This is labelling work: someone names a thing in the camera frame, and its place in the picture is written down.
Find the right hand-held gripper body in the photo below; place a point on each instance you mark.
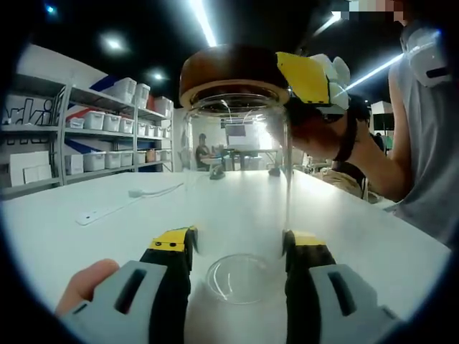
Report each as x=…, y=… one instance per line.
x=339, y=75

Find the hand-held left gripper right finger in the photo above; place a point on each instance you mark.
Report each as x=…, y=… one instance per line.
x=369, y=315

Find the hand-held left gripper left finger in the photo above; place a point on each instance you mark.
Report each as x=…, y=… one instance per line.
x=104, y=319

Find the brown wooden lid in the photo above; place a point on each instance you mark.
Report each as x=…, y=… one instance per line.
x=229, y=71

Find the clear glass coffee can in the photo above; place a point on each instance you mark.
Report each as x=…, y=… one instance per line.
x=244, y=200

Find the person's left hand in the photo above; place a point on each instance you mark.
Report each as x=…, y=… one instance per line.
x=82, y=283

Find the white table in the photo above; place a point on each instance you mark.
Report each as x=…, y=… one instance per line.
x=107, y=243

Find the computer monitor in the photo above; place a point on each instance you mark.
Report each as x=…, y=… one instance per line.
x=236, y=130

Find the white grey worn device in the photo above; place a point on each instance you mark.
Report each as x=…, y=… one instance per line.
x=426, y=57

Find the black stand base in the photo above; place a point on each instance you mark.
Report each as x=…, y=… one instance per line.
x=217, y=175
x=274, y=172

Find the white flat strip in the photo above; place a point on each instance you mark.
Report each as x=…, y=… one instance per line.
x=91, y=216

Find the long ceiling strip light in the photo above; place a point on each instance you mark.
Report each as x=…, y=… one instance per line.
x=204, y=21

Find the operator in grey shirt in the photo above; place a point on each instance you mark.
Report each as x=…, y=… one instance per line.
x=426, y=161

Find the white power adapter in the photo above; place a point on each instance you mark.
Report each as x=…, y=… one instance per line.
x=136, y=192

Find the stack of white boxes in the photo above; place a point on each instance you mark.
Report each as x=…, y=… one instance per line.
x=30, y=168

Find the small brown box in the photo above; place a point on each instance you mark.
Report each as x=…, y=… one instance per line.
x=151, y=156

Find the grey shelf rack with bins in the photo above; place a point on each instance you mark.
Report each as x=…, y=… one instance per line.
x=135, y=143

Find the row of white storage bins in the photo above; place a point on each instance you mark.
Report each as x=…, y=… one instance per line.
x=107, y=122

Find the grey metal shelf rack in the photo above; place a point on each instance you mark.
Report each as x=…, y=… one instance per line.
x=32, y=128

